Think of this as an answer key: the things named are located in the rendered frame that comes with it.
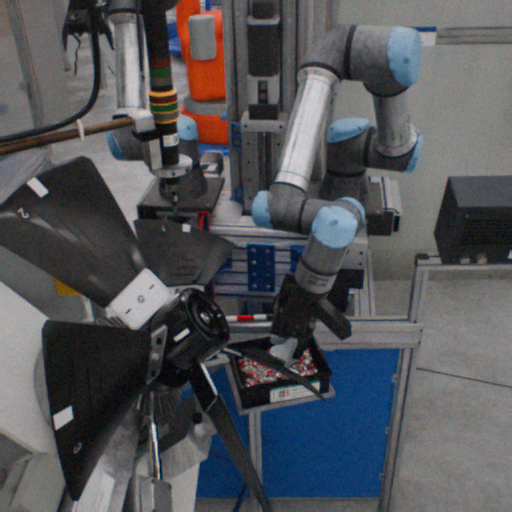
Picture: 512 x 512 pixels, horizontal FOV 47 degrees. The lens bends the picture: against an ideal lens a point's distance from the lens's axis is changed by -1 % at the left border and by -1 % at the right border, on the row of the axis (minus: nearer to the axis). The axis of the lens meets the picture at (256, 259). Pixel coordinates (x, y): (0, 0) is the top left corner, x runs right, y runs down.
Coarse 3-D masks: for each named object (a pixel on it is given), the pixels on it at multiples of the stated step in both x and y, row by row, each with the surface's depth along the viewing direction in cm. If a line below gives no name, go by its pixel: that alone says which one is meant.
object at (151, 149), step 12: (144, 120) 88; (132, 132) 91; (144, 132) 88; (156, 132) 89; (144, 144) 92; (156, 144) 91; (144, 156) 93; (156, 156) 92; (180, 156) 97; (156, 168) 92; (168, 168) 93; (180, 168) 93
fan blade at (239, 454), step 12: (216, 396) 94; (216, 408) 97; (216, 420) 99; (228, 420) 92; (228, 432) 96; (228, 444) 99; (240, 444) 88; (240, 456) 94; (240, 468) 99; (252, 468) 86; (252, 480) 93; (252, 492) 100; (264, 504) 83
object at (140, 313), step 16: (144, 272) 99; (128, 288) 98; (144, 288) 99; (160, 288) 100; (112, 304) 97; (128, 304) 98; (144, 304) 99; (160, 304) 100; (128, 320) 98; (144, 320) 98
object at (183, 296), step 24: (192, 288) 101; (168, 312) 97; (192, 312) 97; (216, 312) 104; (168, 336) 96; (192, 336) 94; (216, 336) 100; (168, 360) 97; (192, 360) 97; (168, 384) 99
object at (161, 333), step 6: (156, 330) 91; (162, 330) 93; (156, 336) 92; (162, 336) 94; (162, 342) 95; (156, 348) 93; (162, 348) 95; (150, 354) 91; (162, 354) 96; (150, 360) 92; (150, 366) 92; (156, 366) 95; (150, 372) 93; (156, 372) 96; (150, 378) 94
